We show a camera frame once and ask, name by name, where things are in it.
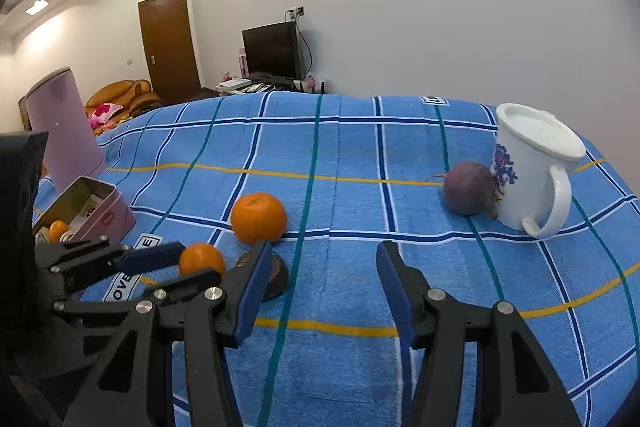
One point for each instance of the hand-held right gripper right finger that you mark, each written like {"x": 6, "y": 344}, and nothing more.
{"x": 395, "y": 292}

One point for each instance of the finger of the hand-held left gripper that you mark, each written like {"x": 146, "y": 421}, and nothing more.
{"x": 150, "y": 257}
{"x": 200, "y": 279}

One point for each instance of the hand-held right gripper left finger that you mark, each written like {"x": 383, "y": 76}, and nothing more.
{"x": 250, "y": 292}

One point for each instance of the small orange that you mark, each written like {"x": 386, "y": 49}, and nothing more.
{"x": 201, "y": 259}

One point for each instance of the brown wrinkled passion fruit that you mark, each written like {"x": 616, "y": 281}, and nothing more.
{"x": 277, "y": 279}

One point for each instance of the pink tin box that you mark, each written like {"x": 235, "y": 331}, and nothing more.
{"x": 110, "y": 217}

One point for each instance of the large orange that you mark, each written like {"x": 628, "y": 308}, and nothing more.
{"x": 258, "y": 218}

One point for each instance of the round purple fruit with stem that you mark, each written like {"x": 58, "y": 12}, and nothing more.
{"x": 467, "y": 189}

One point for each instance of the printed paper leaflet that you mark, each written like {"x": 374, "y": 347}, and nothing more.
{"x": 87, "y": 207}

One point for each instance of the purple electric kettle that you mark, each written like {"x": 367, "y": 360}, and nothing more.
{"x": 65, "y": 127}

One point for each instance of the pink floral pillow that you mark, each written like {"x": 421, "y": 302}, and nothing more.
{"x": 105, "y": 111}

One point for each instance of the brown leather sofa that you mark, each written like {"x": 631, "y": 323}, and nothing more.
{"x": 135, "y": 94}

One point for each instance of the blue plaid blanket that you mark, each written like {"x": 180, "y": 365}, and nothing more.
{"x": 350, "y": 147}

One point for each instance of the white floral mug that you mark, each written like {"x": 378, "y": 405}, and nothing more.
{"x": 530, "y": 187}

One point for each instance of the square ceiling light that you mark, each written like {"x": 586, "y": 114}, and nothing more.
{"x": 36, "y": 7}

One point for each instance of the white television stand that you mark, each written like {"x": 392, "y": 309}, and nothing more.
{"x": 235, "y": 83}

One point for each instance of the brown wooden door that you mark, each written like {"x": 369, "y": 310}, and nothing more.
{"x": 167, "y": 47}

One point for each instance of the pink floral bag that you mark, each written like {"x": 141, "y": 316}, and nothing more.
{"x": 311, "y": 83}

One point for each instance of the black television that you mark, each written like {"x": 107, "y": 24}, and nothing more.
{"x": 270, "y": 49}

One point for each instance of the wall socket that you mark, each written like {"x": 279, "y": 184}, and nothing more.
{"x": 297, "y": 12}

